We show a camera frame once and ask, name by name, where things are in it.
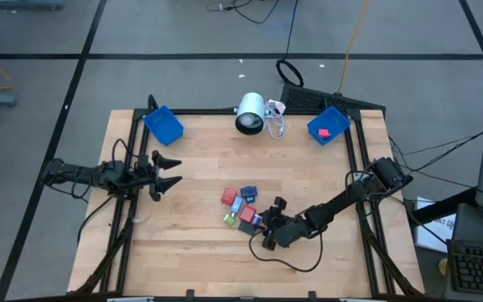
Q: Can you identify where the black perforated panel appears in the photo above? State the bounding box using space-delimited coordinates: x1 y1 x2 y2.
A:
281 82 387 112

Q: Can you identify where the black rectangular box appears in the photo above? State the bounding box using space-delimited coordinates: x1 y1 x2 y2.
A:
237 221 257 237

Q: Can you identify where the blue plastic basket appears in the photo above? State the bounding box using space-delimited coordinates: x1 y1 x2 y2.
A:
306 106 352 147
143 104 185 147

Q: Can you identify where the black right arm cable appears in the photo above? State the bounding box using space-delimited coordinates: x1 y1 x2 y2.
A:
247 229 325 273

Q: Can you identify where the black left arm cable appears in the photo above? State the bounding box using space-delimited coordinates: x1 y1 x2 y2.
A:
76 195 115 245

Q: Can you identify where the yellow hanging cable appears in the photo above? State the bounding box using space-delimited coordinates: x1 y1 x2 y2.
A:
337 0 371 94

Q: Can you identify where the white spot lamp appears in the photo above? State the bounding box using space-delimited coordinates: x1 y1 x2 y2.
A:
234 92 267 136

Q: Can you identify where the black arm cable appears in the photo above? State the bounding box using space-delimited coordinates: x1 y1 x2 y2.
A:
247 229 325 273
76 195 115 245

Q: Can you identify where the white paper sheet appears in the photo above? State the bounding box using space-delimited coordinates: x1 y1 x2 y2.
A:
415 196 456 253

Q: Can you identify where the black table frame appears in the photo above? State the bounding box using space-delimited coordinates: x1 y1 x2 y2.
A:
73 94 425 297

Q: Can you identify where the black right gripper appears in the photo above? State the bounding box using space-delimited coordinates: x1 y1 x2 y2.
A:
257 196 309 252

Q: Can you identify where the white lamp cable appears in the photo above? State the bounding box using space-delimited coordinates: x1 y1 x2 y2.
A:
263 99 288 140

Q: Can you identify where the light blue wall charger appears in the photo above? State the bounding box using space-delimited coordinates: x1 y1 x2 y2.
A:
229 195 244 215

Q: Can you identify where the red USB wall charger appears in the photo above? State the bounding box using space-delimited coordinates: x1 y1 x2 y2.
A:
221 187 238 206
238 204 257 224

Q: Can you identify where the black keyboard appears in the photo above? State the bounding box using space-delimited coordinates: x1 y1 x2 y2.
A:
446 238 483 297

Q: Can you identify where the black hanging cable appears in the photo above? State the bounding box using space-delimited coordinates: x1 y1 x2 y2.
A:
275 0 305 87

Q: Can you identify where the dark blue charger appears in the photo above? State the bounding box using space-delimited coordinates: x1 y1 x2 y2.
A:
240 185 259 205

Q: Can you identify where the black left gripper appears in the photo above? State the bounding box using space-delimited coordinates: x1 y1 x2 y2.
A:
134 149 183 202

